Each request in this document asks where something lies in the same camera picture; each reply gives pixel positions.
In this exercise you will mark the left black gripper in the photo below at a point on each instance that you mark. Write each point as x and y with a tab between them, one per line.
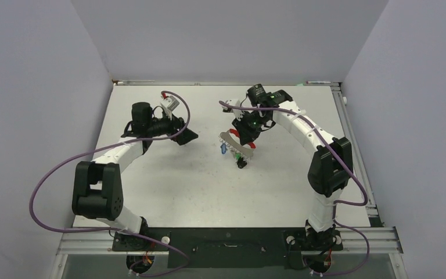
174	124

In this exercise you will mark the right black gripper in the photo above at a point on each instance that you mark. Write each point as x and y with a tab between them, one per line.
245	135

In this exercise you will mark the grey red keyring holder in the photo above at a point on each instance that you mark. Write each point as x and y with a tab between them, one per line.
234	146

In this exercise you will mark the blue key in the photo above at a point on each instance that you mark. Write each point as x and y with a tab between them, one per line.
223	149

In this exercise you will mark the black key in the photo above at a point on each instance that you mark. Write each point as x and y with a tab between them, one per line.
241	163

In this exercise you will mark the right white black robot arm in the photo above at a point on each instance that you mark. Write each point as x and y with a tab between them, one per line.
331	164

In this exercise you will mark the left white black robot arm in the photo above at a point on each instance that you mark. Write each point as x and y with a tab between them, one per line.
98	190

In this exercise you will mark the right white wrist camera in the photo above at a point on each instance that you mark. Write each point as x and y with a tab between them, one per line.
233	106

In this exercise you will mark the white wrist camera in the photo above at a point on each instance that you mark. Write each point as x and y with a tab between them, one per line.
170	103
233	106

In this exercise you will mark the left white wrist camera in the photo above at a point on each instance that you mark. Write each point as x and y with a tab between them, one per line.
170	103

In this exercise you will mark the aluminium back rail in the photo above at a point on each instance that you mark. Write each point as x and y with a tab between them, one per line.
208	83

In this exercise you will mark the aluminium rail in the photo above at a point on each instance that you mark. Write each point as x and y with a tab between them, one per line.
359	167
208	83
381	240

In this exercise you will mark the aluminium right side rail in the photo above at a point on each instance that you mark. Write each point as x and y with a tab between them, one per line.
359	167

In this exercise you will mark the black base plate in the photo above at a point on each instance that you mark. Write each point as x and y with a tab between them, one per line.
290	247

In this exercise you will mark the aluminium front rail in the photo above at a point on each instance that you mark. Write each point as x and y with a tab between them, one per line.
381	240

